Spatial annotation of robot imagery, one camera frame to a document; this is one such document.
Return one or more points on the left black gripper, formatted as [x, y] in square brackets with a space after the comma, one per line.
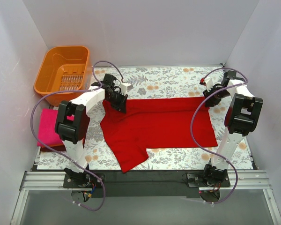
[119, 102]

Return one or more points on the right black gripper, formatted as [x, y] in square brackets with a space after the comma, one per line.
[210, 99]

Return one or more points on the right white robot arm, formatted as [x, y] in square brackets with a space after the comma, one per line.
[240, 120]

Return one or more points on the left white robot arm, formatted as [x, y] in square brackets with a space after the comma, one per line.
[72, 122]

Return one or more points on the floral patterned table mat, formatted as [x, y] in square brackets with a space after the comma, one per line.
[153, 82]

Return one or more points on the orange plastic basket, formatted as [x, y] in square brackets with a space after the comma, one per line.
[63, 68]

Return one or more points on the folded pink t shirt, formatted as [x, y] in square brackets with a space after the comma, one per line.
[47, 124]

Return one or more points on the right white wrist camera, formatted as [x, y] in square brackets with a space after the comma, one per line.
[207, 82]

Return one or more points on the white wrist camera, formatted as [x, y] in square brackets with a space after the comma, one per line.
[207, 82]
[125, 87]

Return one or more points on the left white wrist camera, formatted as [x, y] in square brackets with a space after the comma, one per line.
[125, 87]

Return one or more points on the aluminium frame rail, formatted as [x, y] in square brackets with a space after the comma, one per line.
[56, 180]

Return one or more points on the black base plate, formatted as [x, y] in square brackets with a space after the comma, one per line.
[139, 183]

